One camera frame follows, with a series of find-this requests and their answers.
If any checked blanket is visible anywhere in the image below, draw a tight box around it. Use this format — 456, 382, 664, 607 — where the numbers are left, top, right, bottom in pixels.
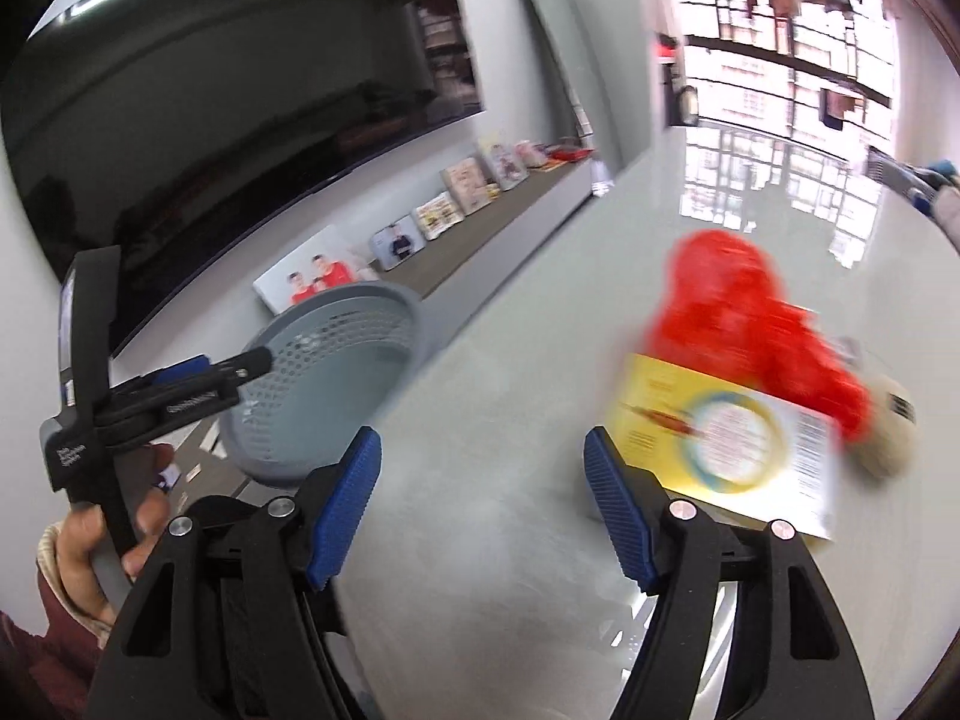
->
866, 146, 938, 200

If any yellow medicine box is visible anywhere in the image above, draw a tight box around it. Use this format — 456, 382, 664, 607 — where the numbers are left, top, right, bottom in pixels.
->
600, 352, 839, 542

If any baby photo frame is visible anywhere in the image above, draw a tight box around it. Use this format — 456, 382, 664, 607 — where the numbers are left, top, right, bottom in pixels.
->
441, 157, 496, 216

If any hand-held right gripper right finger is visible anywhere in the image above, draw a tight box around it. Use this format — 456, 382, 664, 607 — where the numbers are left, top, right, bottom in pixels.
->
583, 426, 877, 720

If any photo of man in black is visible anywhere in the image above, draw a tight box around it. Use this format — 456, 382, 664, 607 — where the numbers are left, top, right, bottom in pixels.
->
370, 214, 428, 271

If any red plush toy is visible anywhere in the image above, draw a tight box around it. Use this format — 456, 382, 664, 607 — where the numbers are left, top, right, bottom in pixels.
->
641, 229, 875, 443

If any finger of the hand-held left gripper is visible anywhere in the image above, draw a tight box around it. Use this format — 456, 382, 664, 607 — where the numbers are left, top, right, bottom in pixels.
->
112, 355, 212, 395
97, 349, 275, 458

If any ornate yellow photo frame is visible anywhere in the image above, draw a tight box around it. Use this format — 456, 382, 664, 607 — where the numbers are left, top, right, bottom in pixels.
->
411, 191, 464, 242

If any standing mirror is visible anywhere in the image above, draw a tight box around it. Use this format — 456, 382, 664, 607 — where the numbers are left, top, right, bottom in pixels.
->
514, 0, 627, 177

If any child photo frame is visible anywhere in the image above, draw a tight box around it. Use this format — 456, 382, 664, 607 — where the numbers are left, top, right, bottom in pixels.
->
480, 139, 530, 191

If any person's left hand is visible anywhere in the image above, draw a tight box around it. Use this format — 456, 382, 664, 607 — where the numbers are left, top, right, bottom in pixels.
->
56, 441, 177, 627

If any large family photo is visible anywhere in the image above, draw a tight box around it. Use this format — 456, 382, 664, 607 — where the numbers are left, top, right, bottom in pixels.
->
253, 225, 380, 314

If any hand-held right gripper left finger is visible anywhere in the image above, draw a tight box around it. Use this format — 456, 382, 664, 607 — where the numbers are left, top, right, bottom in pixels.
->
88, 426, 383, 720

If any beige yarn ball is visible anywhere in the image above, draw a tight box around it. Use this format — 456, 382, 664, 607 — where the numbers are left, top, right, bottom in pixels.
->
847, 375, 917, 479

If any small hanging clothes rack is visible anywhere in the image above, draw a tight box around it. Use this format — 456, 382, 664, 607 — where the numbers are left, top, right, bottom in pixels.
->
821, 86, 860, 128

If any black window grille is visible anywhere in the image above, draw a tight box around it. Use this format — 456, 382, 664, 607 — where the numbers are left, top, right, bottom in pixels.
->
660, 0, 901, 158

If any grey sofa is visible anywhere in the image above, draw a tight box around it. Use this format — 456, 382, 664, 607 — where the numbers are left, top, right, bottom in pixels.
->
930, 180, 960, 248

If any grey perforated basket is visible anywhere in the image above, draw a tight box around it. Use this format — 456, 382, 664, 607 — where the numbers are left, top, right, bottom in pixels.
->
217, 281, 428, 487

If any person's left forearm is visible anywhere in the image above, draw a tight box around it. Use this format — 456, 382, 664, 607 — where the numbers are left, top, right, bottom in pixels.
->
0, 521, 113, 720

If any black television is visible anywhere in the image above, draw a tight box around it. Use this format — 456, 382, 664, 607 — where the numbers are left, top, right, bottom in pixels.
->
0, 0, 485, 361

